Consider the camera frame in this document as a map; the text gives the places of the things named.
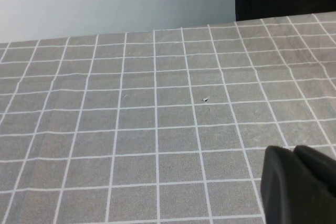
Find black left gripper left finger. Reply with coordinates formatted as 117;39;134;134
260;145;336;224

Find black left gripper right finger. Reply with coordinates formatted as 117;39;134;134
293;145;336;196

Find grey white checked tablecloth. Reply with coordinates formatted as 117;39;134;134
0;11;336;224

